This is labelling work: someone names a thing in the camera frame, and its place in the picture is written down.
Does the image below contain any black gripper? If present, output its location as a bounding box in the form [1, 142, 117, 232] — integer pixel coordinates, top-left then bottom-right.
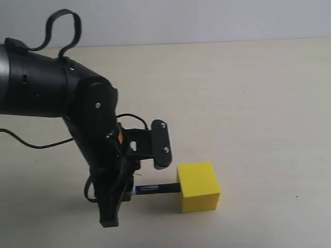
[89, 147, 141, 227]

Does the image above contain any black and white marker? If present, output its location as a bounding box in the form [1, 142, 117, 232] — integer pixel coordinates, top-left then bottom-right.
[133, 183, 181, 195]

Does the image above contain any yellow foam cube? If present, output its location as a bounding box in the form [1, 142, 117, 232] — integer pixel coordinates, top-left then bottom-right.
[177, 162, 221, 213]

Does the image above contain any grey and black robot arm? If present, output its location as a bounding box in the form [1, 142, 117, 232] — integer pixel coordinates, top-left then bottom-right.
[1, 38, 134, 227]

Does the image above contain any thin black cable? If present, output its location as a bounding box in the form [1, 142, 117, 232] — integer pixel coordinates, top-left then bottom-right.
[0, 113, 149, 205]

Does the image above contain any flat black cable loop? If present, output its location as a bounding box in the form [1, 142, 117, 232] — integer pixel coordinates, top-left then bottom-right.
[25, 9, 83, 59]

